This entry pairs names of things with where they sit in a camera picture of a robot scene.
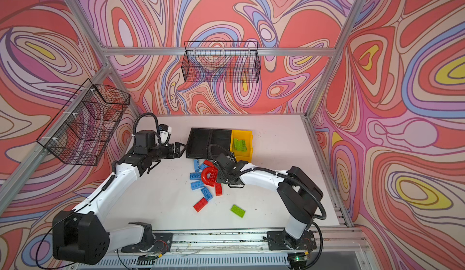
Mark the red lego brick middle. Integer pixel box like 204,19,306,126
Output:
214,183,223,197

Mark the green lego brick front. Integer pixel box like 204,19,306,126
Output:
230,205,246,218

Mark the black plastic bin middle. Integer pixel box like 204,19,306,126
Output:
207,129,232,157

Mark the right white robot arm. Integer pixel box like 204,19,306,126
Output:
213,154,327,242

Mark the red lego brick front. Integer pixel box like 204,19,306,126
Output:
193,198,208,213

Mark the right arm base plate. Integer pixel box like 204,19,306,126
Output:
263,230,317,252

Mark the yellow plastic bin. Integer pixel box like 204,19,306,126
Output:
230,130,253,163

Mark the blue lego brick top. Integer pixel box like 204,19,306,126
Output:
194,159,201,173

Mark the black wire basket back wall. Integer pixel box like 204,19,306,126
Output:
181,40,261,83

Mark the black wire basket left wall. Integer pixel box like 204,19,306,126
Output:
36,79,131,167

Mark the black wire basket wall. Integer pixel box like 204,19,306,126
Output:
181,40,261,83
36,79,131,167

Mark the red lego brick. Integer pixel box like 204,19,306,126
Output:
214,183,223,197
193,198,208,213

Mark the blue lego brick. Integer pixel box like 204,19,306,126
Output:
194,159,201,173
190,173,202,180
201,187,213,201
191,180,205,191

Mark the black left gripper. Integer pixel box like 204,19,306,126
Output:
148,142,188,164

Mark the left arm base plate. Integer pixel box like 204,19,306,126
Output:
139,232,173,254

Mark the black plastic bin left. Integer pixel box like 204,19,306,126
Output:
186,128,212,159

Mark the black plastic bin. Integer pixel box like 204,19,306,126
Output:
186,128,212,159
207,129,232,157

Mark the aluminium front rail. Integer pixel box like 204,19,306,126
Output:
70,227,377,270

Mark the green lego brick narrow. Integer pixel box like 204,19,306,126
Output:
238,140,247,152

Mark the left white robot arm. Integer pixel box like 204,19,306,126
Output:
52,130,185,265

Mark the green lego brick large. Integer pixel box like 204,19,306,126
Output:
233,138,242,151

